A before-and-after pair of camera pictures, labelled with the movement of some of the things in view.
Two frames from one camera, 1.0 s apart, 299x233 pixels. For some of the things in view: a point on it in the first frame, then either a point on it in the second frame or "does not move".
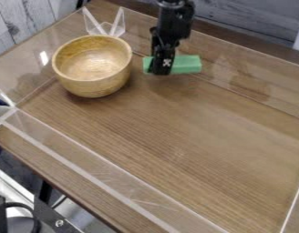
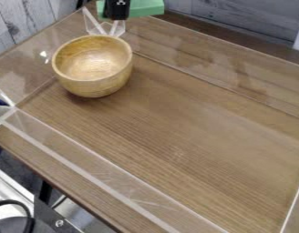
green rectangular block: x=186 y=64 to x=140 y=8
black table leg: x=45 y=192 does not move
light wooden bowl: x=91 y=65 does not move
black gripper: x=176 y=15 to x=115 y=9
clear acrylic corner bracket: x=113 y=29 does not move
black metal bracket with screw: x=52 y=218 does not move
